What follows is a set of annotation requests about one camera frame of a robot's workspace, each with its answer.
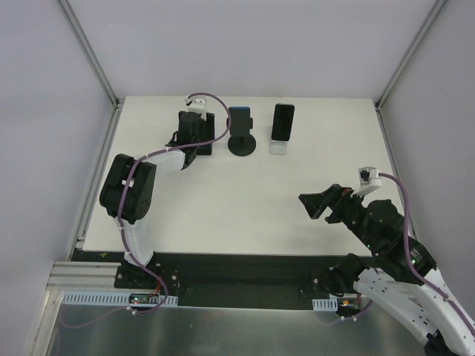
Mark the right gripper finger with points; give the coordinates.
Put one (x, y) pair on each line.
(334, 217)
(316, 203)

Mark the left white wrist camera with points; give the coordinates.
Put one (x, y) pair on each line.
(196, 104)

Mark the white cable duct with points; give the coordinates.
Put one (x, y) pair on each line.
(333, 303)
(103, 298)

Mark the aluminium frame post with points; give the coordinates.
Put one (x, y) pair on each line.
(87, 50)
(416, 43)

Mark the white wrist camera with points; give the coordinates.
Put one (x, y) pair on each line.
(196, 104)
(369, 180)

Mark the right aluminium frame post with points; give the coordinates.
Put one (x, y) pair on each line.
(416, 43)

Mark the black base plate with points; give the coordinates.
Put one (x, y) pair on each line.
(232, 280)

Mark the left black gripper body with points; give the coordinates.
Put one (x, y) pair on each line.
(205, 147)

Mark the left aluminium frame post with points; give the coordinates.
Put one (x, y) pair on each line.
(87, 50)

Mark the silver folding phone stand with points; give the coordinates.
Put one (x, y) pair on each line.
(277, 147)

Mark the right white cable duct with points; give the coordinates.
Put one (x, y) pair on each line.
(333, 303)

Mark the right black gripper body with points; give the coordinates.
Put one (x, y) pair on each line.
(337, 204)

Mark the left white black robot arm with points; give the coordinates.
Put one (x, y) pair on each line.
(128, 188)

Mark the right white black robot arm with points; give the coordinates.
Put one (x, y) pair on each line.
(434, 316)

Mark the black clamp phone stand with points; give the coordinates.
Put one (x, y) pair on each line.
(242, 145)

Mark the left white cable duct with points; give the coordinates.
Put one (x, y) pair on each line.
(103, 298)

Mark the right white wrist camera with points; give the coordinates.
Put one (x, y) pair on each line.
(369, 180)

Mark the blue-edged black phone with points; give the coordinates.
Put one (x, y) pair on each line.
(240, 121)

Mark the teal-edged black phone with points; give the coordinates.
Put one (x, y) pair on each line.
(282, 122)

